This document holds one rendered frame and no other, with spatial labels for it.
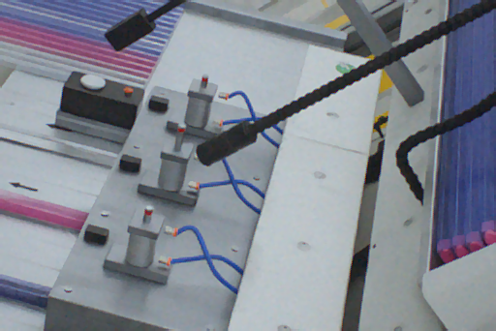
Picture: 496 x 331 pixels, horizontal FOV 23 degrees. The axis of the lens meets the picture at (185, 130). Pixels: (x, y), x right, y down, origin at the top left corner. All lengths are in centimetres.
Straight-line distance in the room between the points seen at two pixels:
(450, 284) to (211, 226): 29
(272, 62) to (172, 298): 53
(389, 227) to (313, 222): 8
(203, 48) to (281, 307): 54
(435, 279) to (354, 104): 43
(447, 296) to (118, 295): 26
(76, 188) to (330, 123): 24
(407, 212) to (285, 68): 46
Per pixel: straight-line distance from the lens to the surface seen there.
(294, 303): 94
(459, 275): 79
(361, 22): 110
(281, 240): 99
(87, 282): 94
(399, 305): 88
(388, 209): 100
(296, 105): 87
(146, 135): 112
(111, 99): 120
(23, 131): 121
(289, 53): 144
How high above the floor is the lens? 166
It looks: 26 degrees down
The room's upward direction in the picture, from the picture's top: 61 degrees clockwise
